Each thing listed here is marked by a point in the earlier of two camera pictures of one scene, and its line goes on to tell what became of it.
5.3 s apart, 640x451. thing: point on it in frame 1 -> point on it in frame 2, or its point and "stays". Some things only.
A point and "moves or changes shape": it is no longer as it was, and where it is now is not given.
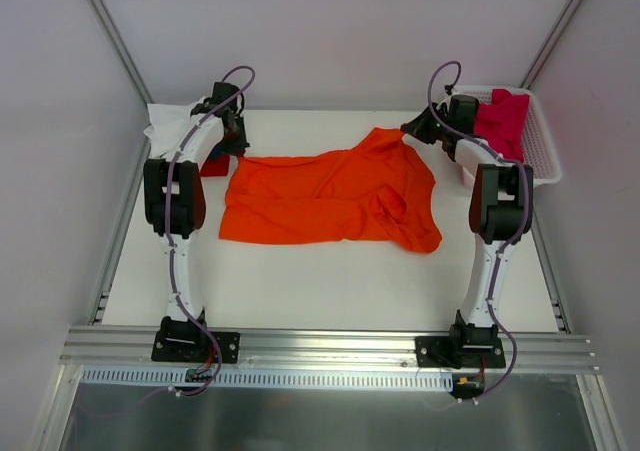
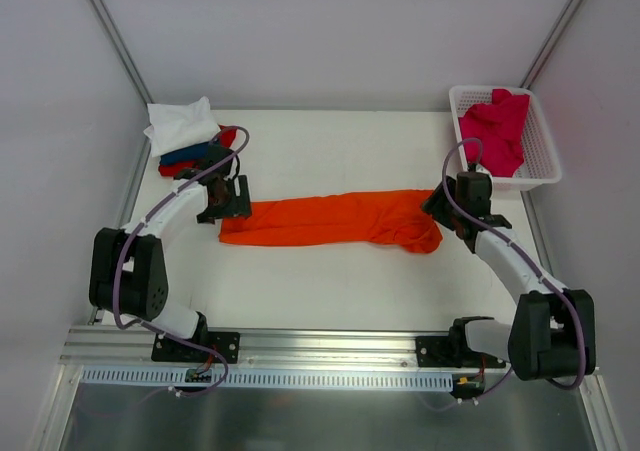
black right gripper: x=425 y=127 -> x=439 y=204
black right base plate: x=466 y=351 stays
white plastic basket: x=539 y=148 stays
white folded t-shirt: x=168 y=126 stays
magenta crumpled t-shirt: x=502 y=123 stays
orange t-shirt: x=382 y=184 moves or changes shape
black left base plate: x=188 y=342 stays
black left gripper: x=236 y=134 -> x=239 y=196
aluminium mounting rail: x=348 y=353 stays
